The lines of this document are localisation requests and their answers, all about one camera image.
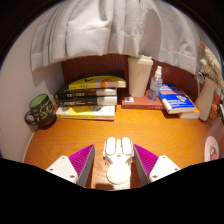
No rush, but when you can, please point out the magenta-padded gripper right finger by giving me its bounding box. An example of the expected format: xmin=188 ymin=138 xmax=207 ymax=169
xmin=132 ymin=143 xmax=181 ymax=186

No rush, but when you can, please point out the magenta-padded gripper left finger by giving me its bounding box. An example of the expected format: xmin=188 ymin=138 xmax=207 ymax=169
xmin=45 ymin=143 xmax=96 ymax=188

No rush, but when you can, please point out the white computer mouse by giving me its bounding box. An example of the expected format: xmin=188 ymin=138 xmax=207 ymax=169
xmin=102 ymin=136 xmax=135 ymax=185

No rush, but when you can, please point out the pink cartoon mouse pad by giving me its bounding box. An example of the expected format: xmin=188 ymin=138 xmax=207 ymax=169
xmin=203 ymin=135 xmax=220 ymax=163

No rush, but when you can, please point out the yellow and white book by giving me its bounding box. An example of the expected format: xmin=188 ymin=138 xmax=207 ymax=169
xmin=55 ymin=105 xmax=116 ymax=121

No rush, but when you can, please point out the orange book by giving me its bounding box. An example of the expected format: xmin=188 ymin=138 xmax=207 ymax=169
xmin=162 ymin=99 xmax=201 ymax=120

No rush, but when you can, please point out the dark mug with green inside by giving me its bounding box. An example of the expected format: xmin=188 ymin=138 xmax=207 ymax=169
xmin=24 ymin=93 xmax=57 ymax=128

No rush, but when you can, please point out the red-brown book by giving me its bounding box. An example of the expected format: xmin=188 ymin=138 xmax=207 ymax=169
xmin=121 ymin=89 xmax=165 ymax=111

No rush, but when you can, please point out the blue book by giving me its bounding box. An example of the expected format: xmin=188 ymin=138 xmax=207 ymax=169
xmin=157 ymin=82 xmax=196 ymax=115

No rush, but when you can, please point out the thick black book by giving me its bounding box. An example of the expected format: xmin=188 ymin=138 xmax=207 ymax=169
xmin=57 ymin=95 xmax=118 ymax=108

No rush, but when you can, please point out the thin black book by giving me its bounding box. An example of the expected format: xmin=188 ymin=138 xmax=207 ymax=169
xmin=54 ymin=88 xmax=118 ymax=100

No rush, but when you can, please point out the clear spray bottle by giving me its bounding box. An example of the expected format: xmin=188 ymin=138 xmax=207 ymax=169
xmin=146 ymin=65 xmax=164 ymax=103

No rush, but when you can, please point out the white ceramic vase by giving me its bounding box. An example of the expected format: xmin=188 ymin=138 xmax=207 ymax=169
xmin=194 ymin=71 xmax=219 ymax=122

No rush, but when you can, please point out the yellow and black book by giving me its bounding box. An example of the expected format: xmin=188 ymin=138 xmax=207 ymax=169
xmin=54 ymin=70 xmax=128 ymax=98

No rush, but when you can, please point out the cream tumbler with lid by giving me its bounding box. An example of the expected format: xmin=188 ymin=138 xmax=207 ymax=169
xmin=127 ymin=54 xmax=154 ymax=98

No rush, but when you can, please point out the white curtain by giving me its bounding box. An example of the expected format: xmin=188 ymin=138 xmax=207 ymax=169
xmin=30 ymin=0 xmax=214 ymax=76

